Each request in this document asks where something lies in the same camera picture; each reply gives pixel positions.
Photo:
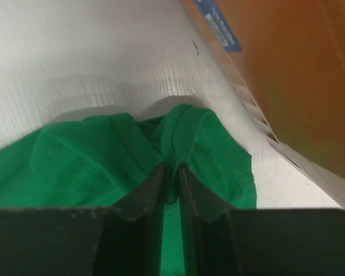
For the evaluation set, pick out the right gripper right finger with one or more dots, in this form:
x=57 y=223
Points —
x=220 y=239

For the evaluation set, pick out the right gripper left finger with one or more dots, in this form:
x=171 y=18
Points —
x=122 y=239

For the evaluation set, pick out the green t-shirt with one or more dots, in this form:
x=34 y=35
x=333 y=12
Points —
x=96 y=161

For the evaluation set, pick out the orange plastic basket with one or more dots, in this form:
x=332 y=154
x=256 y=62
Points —
x=290 y=55

